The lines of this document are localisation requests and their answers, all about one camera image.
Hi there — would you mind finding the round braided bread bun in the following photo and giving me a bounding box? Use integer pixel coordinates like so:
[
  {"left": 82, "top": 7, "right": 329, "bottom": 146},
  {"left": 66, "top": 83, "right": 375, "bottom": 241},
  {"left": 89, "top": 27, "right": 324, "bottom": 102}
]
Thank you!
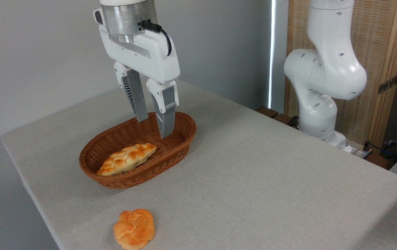
[{"left": 113, "top": 209, "right": 156, "bottom": 250}]

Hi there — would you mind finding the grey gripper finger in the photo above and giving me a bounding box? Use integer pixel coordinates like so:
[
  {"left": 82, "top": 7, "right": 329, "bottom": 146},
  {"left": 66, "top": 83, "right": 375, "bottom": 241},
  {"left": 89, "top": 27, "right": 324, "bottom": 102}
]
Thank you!
[
  {"left": 146, "top": 79, "right": 179, "bottom": 139},
  {"left": 114, "top": 62, "right": 149, "bottom": 123}
]

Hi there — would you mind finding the brown wicker oval basket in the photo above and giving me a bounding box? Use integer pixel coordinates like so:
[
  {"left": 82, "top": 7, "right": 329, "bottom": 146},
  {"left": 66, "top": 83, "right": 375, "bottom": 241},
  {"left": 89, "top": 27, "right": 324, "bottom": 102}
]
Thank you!
[{"left": 79, "top": 111, "right": 197, "bottom": 189}]

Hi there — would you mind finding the dark metal screen hinge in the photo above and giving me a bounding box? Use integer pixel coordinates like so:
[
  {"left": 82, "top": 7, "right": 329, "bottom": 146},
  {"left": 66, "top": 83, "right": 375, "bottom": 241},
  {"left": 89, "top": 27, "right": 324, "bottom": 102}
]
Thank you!
[{"left": 378, "top": 74, "right": 397, "bottom": 95}]

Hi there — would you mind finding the grey tablecloth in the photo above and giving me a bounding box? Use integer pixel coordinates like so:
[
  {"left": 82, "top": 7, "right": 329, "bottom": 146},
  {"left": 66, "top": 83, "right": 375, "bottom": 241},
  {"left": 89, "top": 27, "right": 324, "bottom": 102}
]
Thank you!
[{"left": 1, "top": 79, "right": 397, "bottom": 250}]

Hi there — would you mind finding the long braided bread loaf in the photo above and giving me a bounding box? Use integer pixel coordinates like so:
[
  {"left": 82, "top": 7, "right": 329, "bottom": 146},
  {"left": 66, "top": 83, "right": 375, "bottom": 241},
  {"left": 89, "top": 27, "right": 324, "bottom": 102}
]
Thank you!
[{"left": 96, "top": 143, "right": 157, "bottom": 177}]

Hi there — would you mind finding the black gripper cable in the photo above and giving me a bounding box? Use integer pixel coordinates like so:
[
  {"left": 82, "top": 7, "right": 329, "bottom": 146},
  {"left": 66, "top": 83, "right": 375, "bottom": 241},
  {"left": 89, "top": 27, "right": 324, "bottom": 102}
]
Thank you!
[{"left": 141, "top": 20, "right": 173, "bottom": 57}]

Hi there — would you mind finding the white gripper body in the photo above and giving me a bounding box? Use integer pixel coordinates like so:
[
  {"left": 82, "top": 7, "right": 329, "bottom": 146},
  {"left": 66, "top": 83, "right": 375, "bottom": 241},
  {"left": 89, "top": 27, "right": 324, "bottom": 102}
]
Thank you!
[{"left": 93, "top": 9, "right": 180, "bottom": 85}]

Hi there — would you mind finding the black power cable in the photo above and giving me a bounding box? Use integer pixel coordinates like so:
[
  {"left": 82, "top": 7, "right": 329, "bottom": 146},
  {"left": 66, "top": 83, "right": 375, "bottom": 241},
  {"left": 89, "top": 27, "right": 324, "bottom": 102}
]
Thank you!
[{"left": 363, "top": 141, "right": 397, "bottom": 157}]

